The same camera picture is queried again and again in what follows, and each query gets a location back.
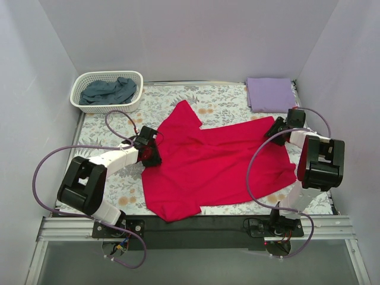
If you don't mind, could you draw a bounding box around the white perforated plastic basket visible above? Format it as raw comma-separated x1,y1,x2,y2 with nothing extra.
69,71,144,113

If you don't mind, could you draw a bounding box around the red t shirt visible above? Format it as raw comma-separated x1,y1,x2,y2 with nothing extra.
141,101,296,221

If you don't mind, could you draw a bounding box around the floral patterned table cloth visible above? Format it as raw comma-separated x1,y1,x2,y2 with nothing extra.
58,84,333,216

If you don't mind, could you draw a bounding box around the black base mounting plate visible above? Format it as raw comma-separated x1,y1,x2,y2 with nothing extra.
91,215,303,252

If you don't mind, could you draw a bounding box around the folded purple t shirt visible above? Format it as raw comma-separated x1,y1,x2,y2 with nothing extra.
245,78,296,113

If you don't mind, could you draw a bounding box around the crumpled grey-blue t shirt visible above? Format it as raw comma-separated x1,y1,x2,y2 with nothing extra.
79,77,137,106

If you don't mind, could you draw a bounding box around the aluminium frame rail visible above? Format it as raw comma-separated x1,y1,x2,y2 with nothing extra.
36,217,98,242

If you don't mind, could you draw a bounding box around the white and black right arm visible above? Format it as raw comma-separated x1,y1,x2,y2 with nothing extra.
265,107,346,235

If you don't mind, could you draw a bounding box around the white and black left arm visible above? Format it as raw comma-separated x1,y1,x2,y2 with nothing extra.
57,126,162,236

